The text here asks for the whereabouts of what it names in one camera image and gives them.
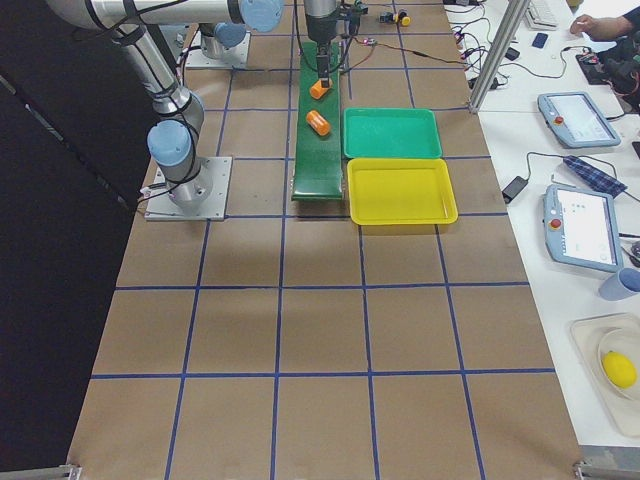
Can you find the yellow plastic tray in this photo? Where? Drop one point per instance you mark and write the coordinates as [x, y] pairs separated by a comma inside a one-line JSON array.
[[400, 192]]

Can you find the green conveyor belt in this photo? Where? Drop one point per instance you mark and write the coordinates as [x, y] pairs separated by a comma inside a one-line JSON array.
[[318, 171]]

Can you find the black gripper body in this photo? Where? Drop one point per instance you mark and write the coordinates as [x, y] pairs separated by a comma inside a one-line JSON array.
[[319, 30]]

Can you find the yellow lemon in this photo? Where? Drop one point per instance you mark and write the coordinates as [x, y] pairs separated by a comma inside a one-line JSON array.
[[619, 369]]

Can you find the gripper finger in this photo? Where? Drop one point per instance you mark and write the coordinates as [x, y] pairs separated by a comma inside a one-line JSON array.
[[324, 67]]

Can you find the yellow push button switch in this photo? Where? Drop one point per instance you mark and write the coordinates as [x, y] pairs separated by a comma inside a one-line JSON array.
[[400, 18]]

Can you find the aluminium frame post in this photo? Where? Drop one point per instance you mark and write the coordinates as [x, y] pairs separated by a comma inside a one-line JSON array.
[[511, 19]]

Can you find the black power adapter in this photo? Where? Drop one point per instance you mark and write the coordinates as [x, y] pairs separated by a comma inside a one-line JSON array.
[[513, 189]]

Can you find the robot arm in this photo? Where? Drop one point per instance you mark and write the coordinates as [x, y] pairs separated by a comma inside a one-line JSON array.
[[173, 141], [321, 22]]

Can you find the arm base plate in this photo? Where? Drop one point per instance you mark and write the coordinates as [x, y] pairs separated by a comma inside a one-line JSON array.
[[204, 198], [223, 50]]

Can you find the blue plaid cloth pouch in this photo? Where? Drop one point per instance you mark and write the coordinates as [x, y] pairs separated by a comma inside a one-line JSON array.
[[595, 178]]

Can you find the blue teach pendant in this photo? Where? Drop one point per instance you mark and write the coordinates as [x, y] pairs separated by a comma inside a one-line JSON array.
[[576, 121], [581, 228]]

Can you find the orange cylinder with 4680 print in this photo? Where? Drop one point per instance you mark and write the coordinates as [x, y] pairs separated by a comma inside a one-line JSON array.
[[318, 123]]

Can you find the plain orange cylinder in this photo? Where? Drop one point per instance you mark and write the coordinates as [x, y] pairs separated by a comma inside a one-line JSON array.
[[319, 89]]

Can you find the person hand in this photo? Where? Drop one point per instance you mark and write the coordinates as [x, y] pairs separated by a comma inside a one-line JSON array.
[[584, 24]]

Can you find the green plastic tray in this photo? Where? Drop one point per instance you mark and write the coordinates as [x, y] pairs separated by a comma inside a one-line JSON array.
[[376, 132]]

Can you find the blue cup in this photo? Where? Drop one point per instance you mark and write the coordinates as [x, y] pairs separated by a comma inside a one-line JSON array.
[[623, 284]]

